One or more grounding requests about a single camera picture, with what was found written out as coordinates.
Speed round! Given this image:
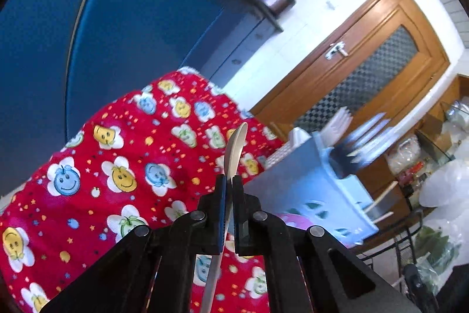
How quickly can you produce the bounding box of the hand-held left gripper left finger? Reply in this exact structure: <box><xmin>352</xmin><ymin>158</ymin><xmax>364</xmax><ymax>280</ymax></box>
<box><xmin>40</xmin><ymin>174</ymin><xmax>228</xmax><ymax>313</ymax></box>

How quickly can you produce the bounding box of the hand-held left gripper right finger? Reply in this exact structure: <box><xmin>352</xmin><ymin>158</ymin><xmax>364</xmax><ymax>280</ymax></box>
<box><xmin>232</xmin><ymin>174</ymin><xmax>422</xmax><ymax>313</ymax></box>

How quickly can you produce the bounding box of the beige spoon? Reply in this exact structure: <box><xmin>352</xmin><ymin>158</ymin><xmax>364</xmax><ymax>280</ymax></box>
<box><xmin>200</xmin><ymin>121</ymin><xmax>249</xmax><ymax>313</ymax></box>

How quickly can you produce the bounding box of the light blue utensil holder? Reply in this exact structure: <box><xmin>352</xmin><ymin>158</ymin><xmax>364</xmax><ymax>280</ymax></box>
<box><xmin>242</xmin><ymin>130</ymin><xmax>380</xmax><ymax>249</ymax></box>

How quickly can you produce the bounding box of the wooden chopstick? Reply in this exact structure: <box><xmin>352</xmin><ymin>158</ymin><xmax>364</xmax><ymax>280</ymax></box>
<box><xmin>371</xmin><ymin>211</ymin><xmax>395</xmax><ymax>224</ymax></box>
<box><xmin>366</xmin><ymin>181</ymin><xmax>398</xmax><ymax>212</ymax></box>

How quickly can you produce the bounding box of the white plastic basket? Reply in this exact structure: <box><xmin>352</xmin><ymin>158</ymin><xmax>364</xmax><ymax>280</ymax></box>
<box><xmin>266</xmin><ymin>127</ymin><xmax>313</xmax><ymax>169</ymax></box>

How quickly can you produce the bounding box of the red smiley flower blanket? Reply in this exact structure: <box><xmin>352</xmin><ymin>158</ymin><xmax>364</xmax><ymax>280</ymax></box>
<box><xmin>0</xmin><ymin>67</ymin><xmax>294</xmax><ymax>313</ymax></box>

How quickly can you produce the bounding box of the cream fork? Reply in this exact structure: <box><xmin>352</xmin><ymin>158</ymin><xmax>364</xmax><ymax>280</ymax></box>
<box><xmin>320</xmin><ymin>107</ymin><xmax>354</xmax><ymax>147</ymax></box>

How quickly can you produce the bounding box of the translucent plastic utensil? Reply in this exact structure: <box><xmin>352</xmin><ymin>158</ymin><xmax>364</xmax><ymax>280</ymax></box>
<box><xmin>344</xmin><ymin>112</ymin><xmax>395</xmax><ymax>167</ymax></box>

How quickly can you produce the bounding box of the clear plastic bag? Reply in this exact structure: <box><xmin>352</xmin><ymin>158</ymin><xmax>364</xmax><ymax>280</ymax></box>
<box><xmin>385</xmin><ymin>135</ymin><xmax>423</xmax><ymax>176</ymax></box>

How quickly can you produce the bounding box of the bag of green vegetables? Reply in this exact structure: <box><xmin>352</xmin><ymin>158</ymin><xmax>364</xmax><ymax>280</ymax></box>
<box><xmin>414</xmin><ymin>225</ymin><xmax>464</xmax><ymax>274</ymax></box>

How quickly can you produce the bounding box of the blue kitchen cabinet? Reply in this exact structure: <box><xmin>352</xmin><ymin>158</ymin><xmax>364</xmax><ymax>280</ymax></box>
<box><xmin>0</xmin><ymin>0</ymin><xmax>285</xmax><ymax>204</ymax></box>

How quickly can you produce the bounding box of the white plastic bag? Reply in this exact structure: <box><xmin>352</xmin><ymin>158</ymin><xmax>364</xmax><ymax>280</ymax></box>
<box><xmin>418</xmin><ymin>153</ymin><xmax>469</xmax><ymax>223</ymax></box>

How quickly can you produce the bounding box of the wooden door with glass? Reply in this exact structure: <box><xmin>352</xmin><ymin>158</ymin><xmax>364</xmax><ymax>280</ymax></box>
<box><xmin>251</xmin><ymin>0</ymin><xmax>451</xmax><ymax>138</ymax></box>

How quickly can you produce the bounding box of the wooden side cabinet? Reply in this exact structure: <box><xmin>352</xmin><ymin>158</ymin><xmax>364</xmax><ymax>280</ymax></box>
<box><xmin>352</xmin><ymin>75</ymin><xmax>469</xmax><ymax>251</ymax></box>

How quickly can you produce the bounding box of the black wire rack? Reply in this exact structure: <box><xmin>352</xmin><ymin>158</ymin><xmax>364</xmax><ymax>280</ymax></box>
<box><xmin>394</xmin><ymin>210</ymin><xmax>445</xmax><ymax>303</ymax></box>

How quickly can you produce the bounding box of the metal door handle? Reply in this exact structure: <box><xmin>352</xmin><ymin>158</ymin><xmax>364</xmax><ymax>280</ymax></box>
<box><xmin>325</xmin><ymin>41</ymin><xmax>349</xmax><ymax>61</ymax></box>

